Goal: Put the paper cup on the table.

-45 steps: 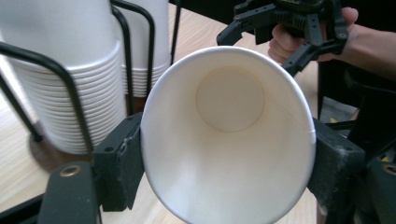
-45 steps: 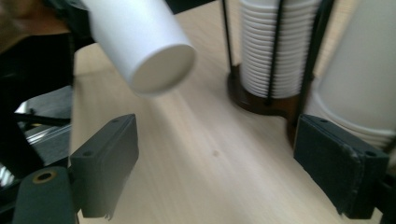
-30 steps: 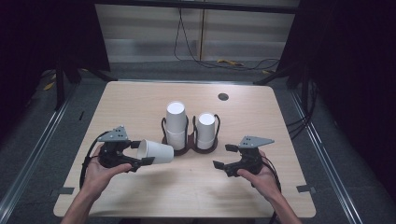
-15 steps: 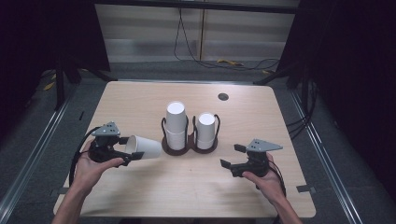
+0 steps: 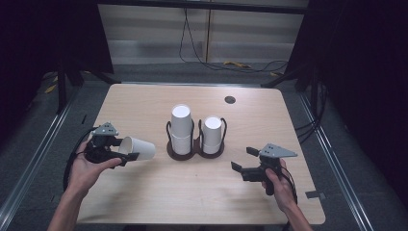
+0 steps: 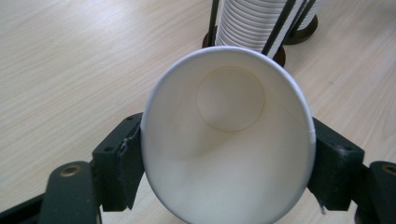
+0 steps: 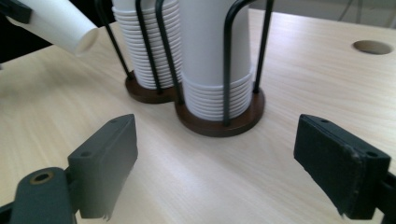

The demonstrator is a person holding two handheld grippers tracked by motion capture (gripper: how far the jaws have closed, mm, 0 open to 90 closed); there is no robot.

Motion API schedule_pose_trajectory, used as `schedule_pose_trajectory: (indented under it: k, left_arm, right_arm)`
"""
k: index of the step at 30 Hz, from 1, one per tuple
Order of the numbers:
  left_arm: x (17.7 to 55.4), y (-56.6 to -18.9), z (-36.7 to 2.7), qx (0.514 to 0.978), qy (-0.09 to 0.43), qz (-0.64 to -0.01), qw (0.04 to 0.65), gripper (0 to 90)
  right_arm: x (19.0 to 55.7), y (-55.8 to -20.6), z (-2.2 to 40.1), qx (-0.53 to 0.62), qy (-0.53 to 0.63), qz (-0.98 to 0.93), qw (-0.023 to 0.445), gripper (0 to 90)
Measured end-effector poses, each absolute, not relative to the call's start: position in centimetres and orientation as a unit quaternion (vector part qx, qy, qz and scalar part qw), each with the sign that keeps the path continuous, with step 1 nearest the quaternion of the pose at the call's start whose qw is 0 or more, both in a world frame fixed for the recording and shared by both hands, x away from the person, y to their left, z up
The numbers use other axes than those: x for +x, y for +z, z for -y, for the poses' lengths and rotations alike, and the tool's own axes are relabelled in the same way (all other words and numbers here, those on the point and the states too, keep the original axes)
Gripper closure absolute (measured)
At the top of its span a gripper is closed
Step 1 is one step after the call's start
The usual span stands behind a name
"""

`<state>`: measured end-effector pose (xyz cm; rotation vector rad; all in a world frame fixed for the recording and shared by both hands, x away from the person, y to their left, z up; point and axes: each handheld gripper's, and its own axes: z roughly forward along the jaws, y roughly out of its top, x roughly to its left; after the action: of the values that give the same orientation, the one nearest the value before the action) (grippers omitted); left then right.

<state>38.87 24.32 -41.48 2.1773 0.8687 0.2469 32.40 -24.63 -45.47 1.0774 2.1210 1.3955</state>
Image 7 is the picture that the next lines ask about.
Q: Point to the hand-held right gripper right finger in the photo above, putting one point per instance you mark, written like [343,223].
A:
[336,158]

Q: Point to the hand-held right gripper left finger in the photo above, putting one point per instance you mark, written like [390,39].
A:
[104,161]

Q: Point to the white paper cup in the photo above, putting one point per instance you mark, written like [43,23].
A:
[59,23]

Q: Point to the stack of white cups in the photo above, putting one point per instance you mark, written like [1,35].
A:
[140,53]
[202,56]

